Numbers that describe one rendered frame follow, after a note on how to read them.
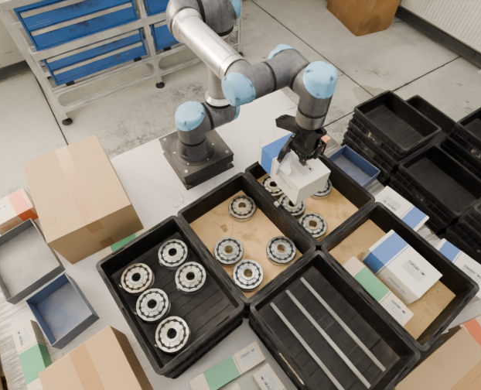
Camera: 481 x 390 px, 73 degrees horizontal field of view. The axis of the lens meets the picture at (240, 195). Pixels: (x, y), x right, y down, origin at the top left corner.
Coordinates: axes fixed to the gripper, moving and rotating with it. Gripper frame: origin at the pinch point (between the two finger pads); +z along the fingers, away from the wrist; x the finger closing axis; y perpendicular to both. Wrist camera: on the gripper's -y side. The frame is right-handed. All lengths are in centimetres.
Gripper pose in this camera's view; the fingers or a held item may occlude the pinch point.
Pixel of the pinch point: (293, 162)
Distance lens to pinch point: 104.0
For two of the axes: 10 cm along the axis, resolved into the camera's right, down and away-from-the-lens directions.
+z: -0.1, 5.3, 8.5
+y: 5.4, 7.1, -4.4
